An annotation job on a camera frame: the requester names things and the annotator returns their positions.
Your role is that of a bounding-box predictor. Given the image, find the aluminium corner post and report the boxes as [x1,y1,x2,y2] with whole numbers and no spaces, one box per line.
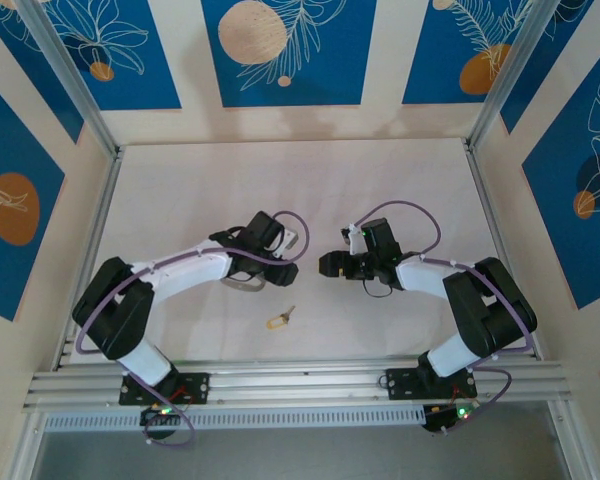
[17,0,122,157]
[466,0,596,150]

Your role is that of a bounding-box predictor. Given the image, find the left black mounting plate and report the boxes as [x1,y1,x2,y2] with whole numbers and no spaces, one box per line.
[118,372,211,407]

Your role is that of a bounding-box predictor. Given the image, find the right aluminium corner post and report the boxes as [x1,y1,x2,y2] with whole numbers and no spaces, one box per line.
[466,0,596,150]

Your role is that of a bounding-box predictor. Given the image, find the left lower frame post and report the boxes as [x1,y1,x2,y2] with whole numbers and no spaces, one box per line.
[4,412,49,480]

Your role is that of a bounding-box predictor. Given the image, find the right lower frame post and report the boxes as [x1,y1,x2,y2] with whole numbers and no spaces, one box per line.
[547,399,599,480]

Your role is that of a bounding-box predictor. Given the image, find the aluminium side rail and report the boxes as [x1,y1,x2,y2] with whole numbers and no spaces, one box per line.
[462,139,546,361]
[53,147,125,372]

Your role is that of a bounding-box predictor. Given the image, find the black mounting plate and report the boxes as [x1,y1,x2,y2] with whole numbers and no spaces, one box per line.
[118,372,211,407]
[385,367,479,401]

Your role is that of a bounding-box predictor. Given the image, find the key with yellow tag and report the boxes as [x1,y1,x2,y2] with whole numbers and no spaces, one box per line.
[264,304,297,332]

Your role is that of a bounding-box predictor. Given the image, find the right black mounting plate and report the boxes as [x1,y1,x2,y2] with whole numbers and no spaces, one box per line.
[385,367,479,401]

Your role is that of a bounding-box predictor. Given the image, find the frame post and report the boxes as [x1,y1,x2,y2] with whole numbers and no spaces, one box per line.
[4,412,49,480]
[547,399,599,480]

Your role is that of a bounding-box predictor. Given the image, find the right aluminium side rail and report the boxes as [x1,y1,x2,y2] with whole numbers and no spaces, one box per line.
[462,139,546,361]

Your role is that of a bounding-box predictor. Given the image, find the grey slotted cable duct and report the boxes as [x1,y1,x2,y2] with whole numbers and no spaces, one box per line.
[43,404,427,432]

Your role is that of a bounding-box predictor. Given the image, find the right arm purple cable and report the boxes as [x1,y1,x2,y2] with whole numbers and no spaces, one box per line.
[357,200,536,434]

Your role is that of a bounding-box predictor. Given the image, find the left aluminium side rail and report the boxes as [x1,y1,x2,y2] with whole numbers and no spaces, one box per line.
[53,147,125,372]

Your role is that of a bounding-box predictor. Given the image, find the thin black wire loop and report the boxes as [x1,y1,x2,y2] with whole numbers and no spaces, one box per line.
[362,277,397,300]

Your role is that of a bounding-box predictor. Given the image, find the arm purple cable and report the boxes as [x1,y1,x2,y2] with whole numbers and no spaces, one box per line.
[74,209,311,449]
[357,200,536,434]

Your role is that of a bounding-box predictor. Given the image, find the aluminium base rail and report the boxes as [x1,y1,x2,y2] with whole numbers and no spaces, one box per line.
[22,355,574,415]

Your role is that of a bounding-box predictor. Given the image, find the silver coil keyring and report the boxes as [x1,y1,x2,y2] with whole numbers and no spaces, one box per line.
[224,276,267,292]

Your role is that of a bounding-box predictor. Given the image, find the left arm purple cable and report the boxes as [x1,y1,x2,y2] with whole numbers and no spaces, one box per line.
[74,209,311,449]

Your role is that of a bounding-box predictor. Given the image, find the left aluminium corner post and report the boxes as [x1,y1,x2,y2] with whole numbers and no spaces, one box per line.
[17,0,122,157]

